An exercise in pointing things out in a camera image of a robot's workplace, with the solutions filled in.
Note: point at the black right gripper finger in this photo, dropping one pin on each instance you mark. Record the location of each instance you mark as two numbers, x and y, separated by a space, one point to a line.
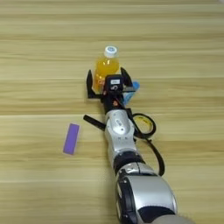
90 87
127 81

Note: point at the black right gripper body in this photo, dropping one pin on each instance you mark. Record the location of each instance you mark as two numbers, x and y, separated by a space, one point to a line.
112 100

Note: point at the orange juice bottle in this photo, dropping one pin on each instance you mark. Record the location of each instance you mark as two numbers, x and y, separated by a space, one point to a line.
106 67

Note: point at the purple eraser block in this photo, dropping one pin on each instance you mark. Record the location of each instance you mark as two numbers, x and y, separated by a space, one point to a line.
71 139

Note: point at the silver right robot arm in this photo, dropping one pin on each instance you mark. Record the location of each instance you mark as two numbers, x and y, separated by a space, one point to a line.
125 145

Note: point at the black box with white label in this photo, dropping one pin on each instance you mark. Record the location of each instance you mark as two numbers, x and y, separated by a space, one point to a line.
114 83

